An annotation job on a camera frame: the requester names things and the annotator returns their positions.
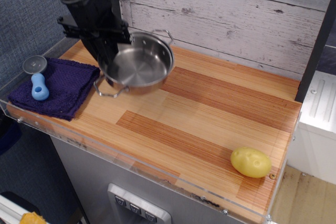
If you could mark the dark right shelf post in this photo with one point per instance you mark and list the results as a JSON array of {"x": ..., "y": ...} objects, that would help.
[{"x": 321, "y": 40}]

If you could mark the white aluminium side unit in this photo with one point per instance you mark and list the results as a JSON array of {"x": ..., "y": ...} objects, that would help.
[{"x": 312, "y": 149}]

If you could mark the clear acrylic edge guard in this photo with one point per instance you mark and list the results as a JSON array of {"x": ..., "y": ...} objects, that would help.
[{"x": 184, "y": 145}]

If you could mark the stainless steel pot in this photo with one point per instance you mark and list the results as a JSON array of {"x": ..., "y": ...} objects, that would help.
[{"x": 138, "y": 68}]

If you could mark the yellow toy potato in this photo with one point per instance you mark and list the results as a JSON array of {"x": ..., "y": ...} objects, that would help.
[{"x": 250, "y": 162}]

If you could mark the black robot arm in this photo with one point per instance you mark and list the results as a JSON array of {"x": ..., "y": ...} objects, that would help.
[{"x": 98, "y": 24}]

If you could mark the purple folded cloth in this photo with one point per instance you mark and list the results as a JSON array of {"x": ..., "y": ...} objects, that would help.
[{"x": 69, "y": 82}]

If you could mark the white rail bottom left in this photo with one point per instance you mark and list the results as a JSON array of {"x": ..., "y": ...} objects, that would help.
[{"x": 11, "y": 211}]

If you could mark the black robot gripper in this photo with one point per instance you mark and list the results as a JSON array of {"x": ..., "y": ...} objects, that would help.
[{"x": 99, "y": 29}]

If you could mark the silver toy fridge cabinet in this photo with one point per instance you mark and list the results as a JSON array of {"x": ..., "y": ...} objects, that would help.
[{"x": 113, "y": 192}]

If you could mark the yellow object at corner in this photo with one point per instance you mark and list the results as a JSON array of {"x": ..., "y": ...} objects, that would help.
[{"x": 32, "y": 218}]

